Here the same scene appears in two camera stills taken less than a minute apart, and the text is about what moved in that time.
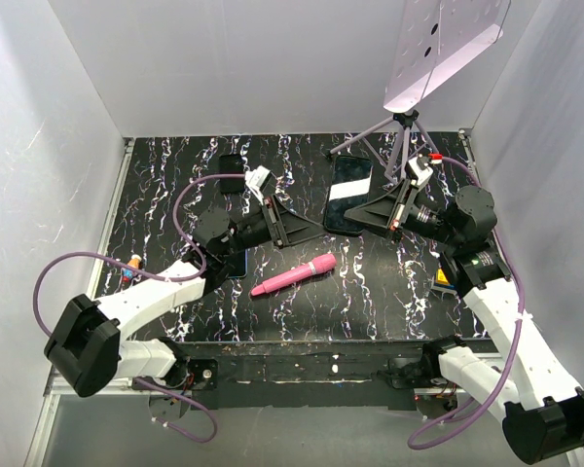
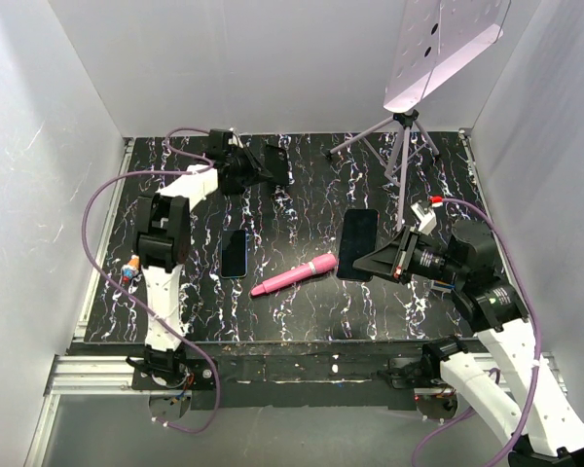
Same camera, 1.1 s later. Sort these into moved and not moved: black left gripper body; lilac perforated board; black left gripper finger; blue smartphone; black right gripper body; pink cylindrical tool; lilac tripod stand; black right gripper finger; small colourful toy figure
Moved: black left gripper finger; black right gripper body; black left gripper body; black right gripper finger
Not moved: blue smartphone; lilac perforated board; lilac tripod stand; small colourful toy figure; pink cylindrical tool
